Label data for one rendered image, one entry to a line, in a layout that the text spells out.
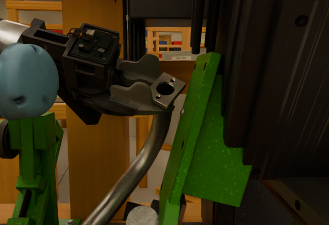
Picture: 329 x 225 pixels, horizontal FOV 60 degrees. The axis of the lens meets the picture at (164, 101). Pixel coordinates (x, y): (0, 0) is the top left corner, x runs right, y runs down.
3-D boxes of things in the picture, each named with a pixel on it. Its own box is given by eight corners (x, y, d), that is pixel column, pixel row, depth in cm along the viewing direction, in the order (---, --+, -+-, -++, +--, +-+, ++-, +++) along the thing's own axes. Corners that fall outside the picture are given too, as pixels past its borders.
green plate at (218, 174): (229, 254, 32) (287, 72, 30) (157, 237, 31) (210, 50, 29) (211, 205, 43) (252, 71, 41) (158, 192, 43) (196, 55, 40)
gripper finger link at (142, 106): (175, 103, 35) (106, 77, 36) (166, 128, 40) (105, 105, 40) (182, 86, 37) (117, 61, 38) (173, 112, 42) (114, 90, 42)
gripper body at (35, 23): (108, 70, 34) (10, 44, 34) (106, 111, 41) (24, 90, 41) (125, 32, 39) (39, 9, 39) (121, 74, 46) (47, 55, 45)
